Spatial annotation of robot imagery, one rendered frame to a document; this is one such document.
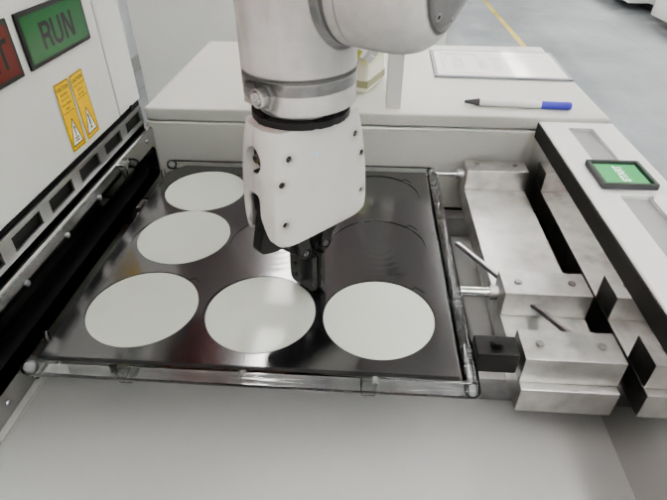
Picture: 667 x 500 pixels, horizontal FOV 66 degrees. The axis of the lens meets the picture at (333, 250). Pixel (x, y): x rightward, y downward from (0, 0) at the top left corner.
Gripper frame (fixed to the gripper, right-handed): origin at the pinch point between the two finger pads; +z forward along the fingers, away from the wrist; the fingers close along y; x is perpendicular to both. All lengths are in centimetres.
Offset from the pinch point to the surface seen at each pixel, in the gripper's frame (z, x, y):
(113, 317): 2.4, 8.3, -15.9
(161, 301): 2.4, 7.5, -11.7
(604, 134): -3.4, -8.4, 41.3
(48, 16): -18.9, 26.7, -8.6
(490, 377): 7.5, -16.6, 7.5
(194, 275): 2.4, 8.7, -7.5
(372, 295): 2.5, -5.2, 3.5
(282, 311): 2.4, -1.2, -4.2
